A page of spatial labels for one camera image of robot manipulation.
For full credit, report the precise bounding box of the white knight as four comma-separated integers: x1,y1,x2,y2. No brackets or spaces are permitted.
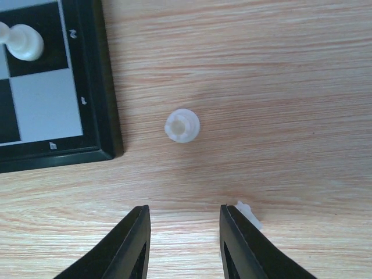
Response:
235,201,262,230

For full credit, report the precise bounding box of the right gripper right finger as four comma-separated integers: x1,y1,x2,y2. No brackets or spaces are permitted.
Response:
219,205,315,279

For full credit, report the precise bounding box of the white pawn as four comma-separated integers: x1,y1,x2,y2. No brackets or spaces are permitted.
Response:
1,22,44,62
164,108,201,144

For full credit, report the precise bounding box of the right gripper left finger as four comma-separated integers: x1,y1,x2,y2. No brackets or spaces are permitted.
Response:
56,205,151,278

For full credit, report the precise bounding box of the black white chess board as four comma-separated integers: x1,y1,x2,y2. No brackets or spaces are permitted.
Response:
1,1,124,173

